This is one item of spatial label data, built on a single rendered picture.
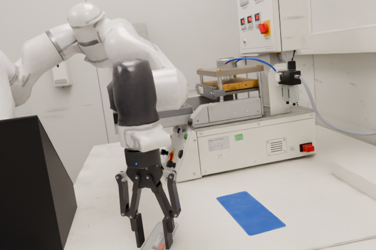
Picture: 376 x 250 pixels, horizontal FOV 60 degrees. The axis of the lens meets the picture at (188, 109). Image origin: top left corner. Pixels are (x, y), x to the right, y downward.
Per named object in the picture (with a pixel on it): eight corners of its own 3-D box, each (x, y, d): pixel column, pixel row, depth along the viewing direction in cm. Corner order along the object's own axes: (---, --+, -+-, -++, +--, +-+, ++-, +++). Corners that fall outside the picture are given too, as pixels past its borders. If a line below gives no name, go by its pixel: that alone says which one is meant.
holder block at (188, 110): (182, 106, 136) (181, 100, 136) (193, 113, 117) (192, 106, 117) (142, 112, 133) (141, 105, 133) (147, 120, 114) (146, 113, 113)
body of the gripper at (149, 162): (165, 140, 73) (170, 179, 74) (130, 141, 75) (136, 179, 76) (154, 150, 65) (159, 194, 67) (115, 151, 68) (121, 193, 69)
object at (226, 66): (251, 83, 146) (248, 54, 144) (287, 89, 116) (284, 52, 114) (198, 90, 141) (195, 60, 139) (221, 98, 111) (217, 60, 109)
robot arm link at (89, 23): (138, 28, 114) (118, -18, 103) (146, 52, 100) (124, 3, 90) (87, 48, 114) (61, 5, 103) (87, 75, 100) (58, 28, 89)
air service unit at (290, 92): (284, 100, 119) (282, 60, 117) (308, 106, 105) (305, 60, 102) (271, 103, 118) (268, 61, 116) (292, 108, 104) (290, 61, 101)
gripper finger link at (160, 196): (149, 169, 73) (155, 167, 73) (170, 213, 74) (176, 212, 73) (142, 176, 69) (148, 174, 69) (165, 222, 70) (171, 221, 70)
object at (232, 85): (239, 86, 141) (238, 64, 140) (262, 90, 120) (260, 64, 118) (201, 92, 138) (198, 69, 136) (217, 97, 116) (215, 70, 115)
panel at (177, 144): (163, 156, 143) (176, 116, 142) (175, 180, 114) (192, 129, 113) (159, 155, 142) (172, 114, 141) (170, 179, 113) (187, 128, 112)
